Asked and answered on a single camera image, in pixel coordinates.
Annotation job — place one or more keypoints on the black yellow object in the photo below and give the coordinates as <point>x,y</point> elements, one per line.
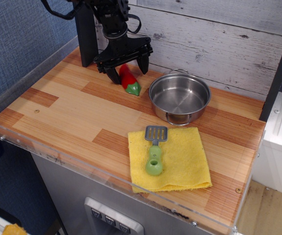
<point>10,225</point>

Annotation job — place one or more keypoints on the clear acrylic guard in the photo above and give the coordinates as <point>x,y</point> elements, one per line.
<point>77,115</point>

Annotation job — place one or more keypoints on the grey toy cabinet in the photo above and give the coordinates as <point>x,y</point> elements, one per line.
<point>158,213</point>

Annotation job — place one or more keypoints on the stainless steel pot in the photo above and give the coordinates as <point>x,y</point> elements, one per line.
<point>179,98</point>

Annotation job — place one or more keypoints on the dark left frame post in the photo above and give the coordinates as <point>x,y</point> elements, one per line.
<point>86,34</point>

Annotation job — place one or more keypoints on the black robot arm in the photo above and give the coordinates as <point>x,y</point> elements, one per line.
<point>113,16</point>

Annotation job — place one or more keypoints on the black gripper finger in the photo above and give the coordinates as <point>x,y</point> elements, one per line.
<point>143,63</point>
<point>113,75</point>

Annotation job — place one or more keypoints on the silver button panel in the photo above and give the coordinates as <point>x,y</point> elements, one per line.
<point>112,218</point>

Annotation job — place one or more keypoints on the white metal box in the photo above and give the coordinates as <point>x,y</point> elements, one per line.
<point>267,169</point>

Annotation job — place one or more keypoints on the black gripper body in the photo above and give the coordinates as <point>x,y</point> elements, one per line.
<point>121,51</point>

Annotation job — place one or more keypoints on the red toy chili pepper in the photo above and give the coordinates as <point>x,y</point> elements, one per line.
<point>128,81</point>

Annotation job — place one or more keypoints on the yellow cloth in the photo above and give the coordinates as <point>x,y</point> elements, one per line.
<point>183,159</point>

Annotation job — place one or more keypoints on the green grey toy spatula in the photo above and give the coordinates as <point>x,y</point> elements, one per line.
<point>155,134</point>

